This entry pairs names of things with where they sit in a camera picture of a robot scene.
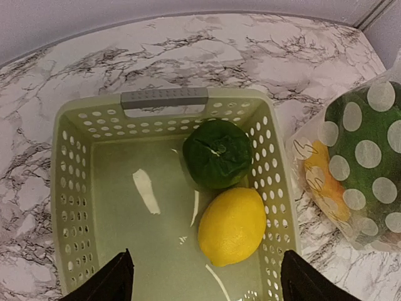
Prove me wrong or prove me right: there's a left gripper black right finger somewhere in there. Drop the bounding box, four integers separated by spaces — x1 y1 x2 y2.
281 250 360 301

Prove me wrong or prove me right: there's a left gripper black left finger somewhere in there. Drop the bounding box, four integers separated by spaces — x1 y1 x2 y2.
62 249 134 301

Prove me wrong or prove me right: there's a yellow lemon toy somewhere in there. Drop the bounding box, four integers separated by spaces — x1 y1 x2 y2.
198 187 266 267

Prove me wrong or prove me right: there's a clear zip top bag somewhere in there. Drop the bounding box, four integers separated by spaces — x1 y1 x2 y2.
286 59 400 252

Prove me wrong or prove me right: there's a green bell pepper toy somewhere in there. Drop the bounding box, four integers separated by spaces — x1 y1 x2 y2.
182 119 253 189

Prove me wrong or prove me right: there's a green white bok choy toy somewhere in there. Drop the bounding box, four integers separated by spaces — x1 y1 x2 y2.
324 82 400 227

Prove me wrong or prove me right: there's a pale green perforated basket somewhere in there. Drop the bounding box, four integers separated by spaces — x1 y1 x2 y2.
51 88 300 300

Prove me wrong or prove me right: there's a right aluminium frame post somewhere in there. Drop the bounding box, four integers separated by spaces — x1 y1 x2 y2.
353 0 396 31

